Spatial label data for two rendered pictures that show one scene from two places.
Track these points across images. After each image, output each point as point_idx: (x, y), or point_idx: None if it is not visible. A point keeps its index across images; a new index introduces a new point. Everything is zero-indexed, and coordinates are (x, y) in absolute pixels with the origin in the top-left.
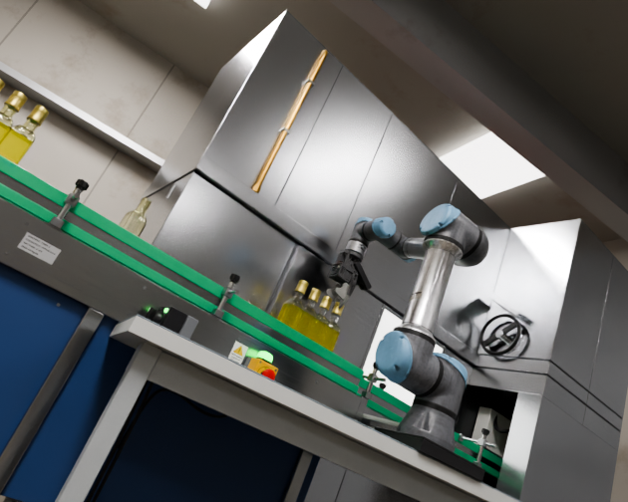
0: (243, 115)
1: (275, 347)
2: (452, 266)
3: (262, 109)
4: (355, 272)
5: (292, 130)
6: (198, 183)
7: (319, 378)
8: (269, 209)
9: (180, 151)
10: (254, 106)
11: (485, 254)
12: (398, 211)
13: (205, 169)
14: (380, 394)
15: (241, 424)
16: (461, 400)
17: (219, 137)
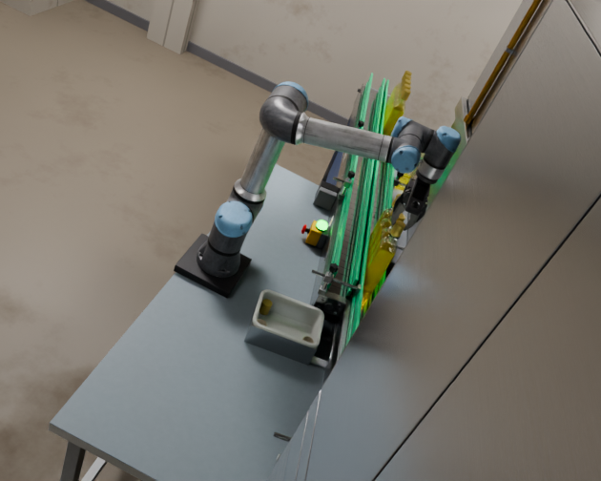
0: (499, 48)
1: (338, 227)
2: (259, 134)
3: (511, 33)
4: (408, 189)
5: (518, 46)
6: (455, 122)
7: (325, 258)
8: (462, 136)
9: None
10: (508, 34)
11: (260, 120)
12: None
13: (456, 109)
14: (353, 324)
15: None
16: (212, 233)
17: (480, 77)
